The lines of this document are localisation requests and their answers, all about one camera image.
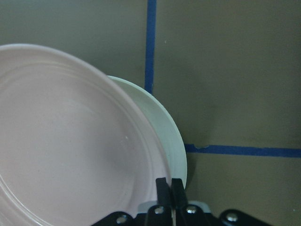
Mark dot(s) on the cream plate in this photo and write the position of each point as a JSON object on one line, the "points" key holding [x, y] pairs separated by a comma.
{"points": [[164, 126]]}

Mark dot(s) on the pink plate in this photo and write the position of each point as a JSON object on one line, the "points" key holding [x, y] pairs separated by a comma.
{"points": [[74, 147]]}

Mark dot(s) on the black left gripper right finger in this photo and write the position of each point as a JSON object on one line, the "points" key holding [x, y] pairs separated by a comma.
{"points": [[186, 214]]}

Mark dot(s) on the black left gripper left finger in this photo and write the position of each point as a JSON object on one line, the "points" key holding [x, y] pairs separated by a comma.
{"points": [[161, 213]]}

